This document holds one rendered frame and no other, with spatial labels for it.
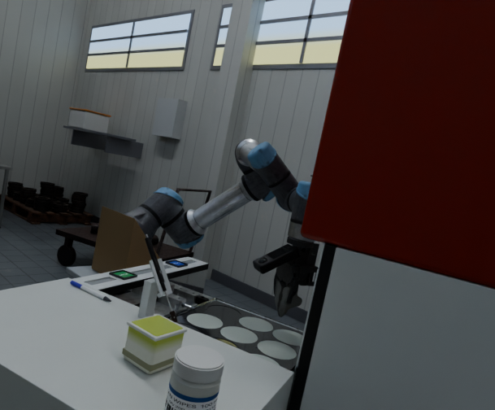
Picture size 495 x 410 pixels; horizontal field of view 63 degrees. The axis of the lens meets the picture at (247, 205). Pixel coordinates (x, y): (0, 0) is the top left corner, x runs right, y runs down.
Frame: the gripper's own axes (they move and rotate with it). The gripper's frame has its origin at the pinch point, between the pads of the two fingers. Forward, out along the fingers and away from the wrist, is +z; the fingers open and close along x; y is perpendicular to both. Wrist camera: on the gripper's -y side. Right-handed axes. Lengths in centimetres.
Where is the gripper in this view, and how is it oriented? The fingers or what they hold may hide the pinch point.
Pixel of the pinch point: (279, 311)
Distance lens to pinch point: 112.2
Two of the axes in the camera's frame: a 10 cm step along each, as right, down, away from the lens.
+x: -4.7, -1.7, 8.6
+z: -2.0, 9.8, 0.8
